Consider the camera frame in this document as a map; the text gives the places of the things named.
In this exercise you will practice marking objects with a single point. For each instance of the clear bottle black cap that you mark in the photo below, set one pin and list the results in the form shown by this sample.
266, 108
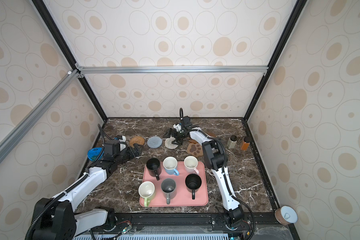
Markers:
232, 141

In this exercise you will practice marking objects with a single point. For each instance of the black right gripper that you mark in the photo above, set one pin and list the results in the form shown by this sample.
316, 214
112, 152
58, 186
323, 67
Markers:
170, 130

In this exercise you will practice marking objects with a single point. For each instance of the black mug front right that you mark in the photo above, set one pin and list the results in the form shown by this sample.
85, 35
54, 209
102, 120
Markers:
193, 183

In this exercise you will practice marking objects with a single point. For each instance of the black right corner post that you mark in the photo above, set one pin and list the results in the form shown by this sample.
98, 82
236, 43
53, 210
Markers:
292, 21

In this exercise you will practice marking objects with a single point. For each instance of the aluminium left side bar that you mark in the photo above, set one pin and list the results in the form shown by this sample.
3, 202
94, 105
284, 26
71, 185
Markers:
14, 137

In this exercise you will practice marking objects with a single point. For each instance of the orange bottle black cap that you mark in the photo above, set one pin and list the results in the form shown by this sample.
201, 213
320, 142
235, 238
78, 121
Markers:
245, 143

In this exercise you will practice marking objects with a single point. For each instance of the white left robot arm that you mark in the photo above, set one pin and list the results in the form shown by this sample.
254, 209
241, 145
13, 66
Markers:
55, 218

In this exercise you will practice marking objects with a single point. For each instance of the light blue woven coaster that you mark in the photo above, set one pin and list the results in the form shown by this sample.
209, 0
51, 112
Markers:
154, 142

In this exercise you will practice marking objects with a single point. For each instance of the multicolour stitched white coaster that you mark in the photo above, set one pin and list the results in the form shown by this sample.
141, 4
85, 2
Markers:
169, 143

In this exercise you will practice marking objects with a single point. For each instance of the pink tray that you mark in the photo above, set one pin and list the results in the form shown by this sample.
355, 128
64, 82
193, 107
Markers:
183, 197

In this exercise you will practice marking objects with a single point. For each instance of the black mug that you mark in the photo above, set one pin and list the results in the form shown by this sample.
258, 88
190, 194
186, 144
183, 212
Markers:
154, 168
193, 183

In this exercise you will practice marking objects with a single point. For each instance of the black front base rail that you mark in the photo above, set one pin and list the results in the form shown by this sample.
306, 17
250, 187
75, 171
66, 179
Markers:
193, 226

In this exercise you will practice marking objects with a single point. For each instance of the green white mug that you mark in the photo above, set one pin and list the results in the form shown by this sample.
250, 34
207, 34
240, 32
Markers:
147, 192

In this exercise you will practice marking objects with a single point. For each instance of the blue lidded white cup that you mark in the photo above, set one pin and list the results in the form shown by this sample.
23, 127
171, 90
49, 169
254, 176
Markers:
95, 154

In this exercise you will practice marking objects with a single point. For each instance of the grey mug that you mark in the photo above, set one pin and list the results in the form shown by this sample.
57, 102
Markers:
168, 187

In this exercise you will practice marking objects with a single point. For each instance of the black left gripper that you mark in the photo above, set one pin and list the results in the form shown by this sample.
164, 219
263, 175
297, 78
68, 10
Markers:
132, 154

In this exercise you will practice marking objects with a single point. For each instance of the pink white mug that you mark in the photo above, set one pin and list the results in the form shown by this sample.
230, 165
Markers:
191, 164

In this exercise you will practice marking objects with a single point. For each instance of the woven rattan coaster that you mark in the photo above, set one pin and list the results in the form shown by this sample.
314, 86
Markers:
137, 140

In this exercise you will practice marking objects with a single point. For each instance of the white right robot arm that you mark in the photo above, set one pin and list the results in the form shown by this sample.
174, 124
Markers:
216, 159

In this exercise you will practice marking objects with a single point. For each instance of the brown can white lid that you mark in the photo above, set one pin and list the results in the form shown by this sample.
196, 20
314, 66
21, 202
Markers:
286, 215

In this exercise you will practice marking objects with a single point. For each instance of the black corner frame post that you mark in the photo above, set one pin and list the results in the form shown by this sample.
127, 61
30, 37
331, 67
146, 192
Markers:
62, 44

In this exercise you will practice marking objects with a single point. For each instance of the black mug back left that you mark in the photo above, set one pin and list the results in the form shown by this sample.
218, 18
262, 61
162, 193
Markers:
154, 168

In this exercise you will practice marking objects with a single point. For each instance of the brown paw shaped coaster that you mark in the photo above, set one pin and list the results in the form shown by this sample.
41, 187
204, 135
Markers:
195, 150

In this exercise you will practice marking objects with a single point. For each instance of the light blue mug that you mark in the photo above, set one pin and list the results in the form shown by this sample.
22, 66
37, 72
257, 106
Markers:
170, 164

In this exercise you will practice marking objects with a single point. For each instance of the aluminium back crossbar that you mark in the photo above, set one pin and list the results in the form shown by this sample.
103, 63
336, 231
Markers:
173, 69

